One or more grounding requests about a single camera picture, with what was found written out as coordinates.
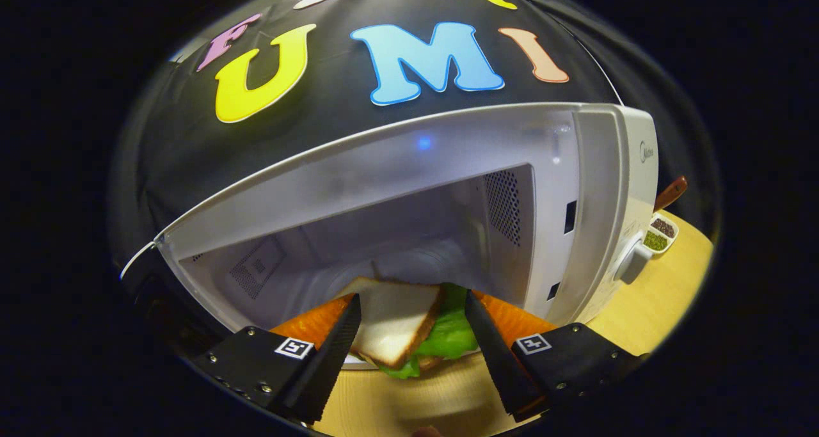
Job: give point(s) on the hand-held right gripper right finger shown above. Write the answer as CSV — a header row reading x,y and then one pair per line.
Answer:
x,y
496,360

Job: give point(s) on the lettuce sandwich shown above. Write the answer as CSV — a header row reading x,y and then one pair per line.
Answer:
x,y
397,322

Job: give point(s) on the white divided dish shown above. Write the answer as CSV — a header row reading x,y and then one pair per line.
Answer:
x,y
659,235

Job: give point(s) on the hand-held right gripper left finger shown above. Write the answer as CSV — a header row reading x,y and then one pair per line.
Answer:
x,y
326,360

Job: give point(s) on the black backdrop cloth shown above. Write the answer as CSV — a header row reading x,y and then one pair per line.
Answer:
x,y
179,149

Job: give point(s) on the white microwave oven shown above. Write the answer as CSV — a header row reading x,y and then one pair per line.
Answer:
x,y
384,168

